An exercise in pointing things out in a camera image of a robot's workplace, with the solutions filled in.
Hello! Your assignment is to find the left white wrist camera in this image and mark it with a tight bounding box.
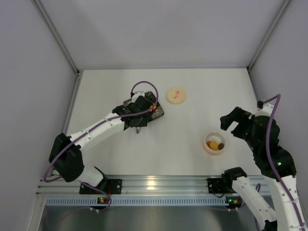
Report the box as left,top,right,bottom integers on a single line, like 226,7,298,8
131,91,145,101

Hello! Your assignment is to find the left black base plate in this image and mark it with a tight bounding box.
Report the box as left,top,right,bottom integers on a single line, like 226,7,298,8
79,179,122,195

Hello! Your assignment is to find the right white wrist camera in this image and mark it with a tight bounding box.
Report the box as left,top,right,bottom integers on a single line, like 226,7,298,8
254,101,274,117

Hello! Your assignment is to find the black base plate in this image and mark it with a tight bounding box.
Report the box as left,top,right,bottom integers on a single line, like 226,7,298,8
79,179,122,195
207,178,228,194

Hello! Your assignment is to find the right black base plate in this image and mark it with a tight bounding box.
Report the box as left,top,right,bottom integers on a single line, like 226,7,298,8
207,178,228,194

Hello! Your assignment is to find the round yellow cracker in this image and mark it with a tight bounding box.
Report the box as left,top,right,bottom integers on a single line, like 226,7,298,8
209,141,218,150

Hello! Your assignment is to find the black patterned square plate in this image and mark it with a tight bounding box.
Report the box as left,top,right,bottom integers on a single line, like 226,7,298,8
128,91,164,122

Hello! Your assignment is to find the aluminium mounting rail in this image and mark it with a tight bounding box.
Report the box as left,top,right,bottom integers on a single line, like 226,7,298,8
36,175,299,195

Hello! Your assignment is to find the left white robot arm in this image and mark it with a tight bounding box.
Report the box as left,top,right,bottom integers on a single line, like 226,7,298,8
49,95,157,187

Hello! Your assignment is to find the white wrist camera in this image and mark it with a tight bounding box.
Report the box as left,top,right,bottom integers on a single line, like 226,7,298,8
131,91,145,101
254,101,274,117

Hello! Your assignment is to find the brown oval chocolate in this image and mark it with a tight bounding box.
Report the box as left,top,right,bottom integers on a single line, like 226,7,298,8
218,143,224,150

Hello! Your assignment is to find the white round lunch bowl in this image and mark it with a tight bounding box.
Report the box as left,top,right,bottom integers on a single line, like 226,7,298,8
203,131,227,155

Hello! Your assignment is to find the cream round lid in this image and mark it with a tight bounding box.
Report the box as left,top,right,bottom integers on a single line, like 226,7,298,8
166,87,187,104

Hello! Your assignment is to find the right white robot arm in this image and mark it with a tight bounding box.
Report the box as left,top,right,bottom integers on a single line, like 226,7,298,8
220,104,308,231

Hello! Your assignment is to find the slotted grey cable duct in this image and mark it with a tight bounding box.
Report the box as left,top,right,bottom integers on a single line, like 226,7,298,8
45,196,241,207

